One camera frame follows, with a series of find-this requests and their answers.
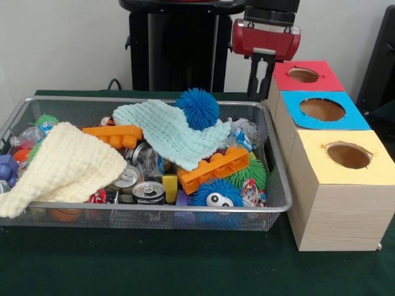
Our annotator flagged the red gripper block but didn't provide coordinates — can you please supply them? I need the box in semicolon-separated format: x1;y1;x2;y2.
231;18;301;99

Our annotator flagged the crushed clear plastic bottle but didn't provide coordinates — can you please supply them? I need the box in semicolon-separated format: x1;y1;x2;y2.
223;118;263;154

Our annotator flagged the wooden box with three holes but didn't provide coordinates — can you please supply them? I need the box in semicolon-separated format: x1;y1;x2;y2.
261;60;395;252

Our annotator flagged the shallow clear mesh bin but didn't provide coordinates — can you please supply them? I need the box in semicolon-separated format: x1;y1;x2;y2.
0;96;293;232

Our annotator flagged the plain blue spiky ball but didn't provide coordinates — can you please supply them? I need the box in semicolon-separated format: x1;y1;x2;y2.
175;88;220;130

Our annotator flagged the large green spiky ball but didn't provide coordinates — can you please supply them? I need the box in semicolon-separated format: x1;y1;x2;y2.
225;153;268;189

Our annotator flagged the long orange toy brick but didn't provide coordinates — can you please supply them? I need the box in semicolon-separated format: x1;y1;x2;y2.
178;146;251;195

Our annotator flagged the pale blue waffle cloth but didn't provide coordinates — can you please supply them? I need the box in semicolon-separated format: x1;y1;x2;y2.
112;99;233;171

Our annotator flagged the black upright panel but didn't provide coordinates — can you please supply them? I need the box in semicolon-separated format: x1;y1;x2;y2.
358;5;395;115

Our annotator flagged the blue spiky ball with eyes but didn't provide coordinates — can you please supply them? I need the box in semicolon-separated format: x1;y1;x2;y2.
191;178;245;229

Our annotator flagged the orange toy brick with studs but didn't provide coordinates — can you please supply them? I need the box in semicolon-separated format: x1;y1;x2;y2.
83;125;144;149

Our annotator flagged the black drink can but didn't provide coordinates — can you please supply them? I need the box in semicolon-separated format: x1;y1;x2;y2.
132;181;166;205

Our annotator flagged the silver drink can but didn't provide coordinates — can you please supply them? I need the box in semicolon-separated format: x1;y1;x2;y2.
111;165;144;192

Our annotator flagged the dark green table cloth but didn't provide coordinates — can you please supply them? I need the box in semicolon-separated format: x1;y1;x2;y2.
0;89;395;296

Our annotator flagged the cream yellow knitted cloth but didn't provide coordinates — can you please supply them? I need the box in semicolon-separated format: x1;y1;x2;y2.
0;121;128;219

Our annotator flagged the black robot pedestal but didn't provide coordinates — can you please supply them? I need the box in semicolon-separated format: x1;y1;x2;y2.
119;0;247;93

